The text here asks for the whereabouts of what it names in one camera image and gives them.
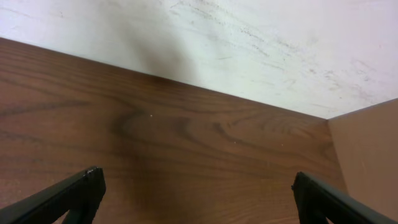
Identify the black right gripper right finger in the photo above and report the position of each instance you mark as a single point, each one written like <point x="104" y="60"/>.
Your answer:
<point x="318" y="202"/>

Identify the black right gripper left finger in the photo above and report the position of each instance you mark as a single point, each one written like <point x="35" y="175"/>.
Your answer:
<point x="77" y="197"/>

